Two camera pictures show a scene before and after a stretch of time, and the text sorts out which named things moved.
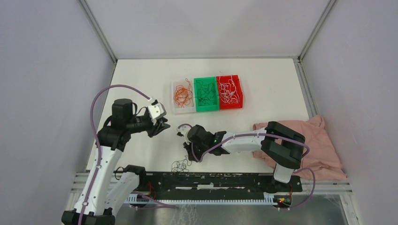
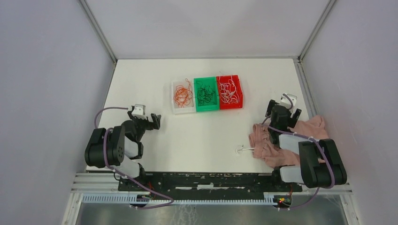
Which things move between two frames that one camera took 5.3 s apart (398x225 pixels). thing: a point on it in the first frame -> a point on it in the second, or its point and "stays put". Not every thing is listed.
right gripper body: [200, 150] -> [289, 114]
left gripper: [158, 127] -> [155, 119]
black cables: [206, 93] stays put
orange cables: [183, 95] stays put
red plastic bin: [230, 93] stays put
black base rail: [183, 183] stays put
